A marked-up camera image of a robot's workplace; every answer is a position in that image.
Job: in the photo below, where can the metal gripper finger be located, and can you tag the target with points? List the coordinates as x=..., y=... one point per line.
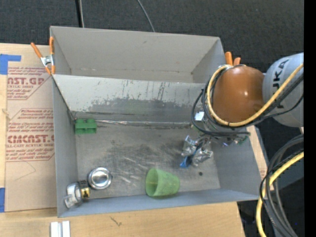
x=203, y=155
x=188, y=146

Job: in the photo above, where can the small blue plastic piece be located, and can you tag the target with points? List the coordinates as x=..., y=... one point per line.
x=185, y=162

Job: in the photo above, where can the green plastic cup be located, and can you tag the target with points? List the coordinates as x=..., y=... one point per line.
x=163, y=183

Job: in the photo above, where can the grey metal bin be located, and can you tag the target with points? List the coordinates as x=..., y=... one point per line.
x=138, y=147

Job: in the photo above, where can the green toy building block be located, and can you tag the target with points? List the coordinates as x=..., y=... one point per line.
x=85, y=127

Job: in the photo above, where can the clear glass bottle, gold band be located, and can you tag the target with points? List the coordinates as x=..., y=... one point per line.
x=76, y=193

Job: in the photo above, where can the brown cardboard board, red print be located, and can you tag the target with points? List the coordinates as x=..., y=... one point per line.
x=29, y=122

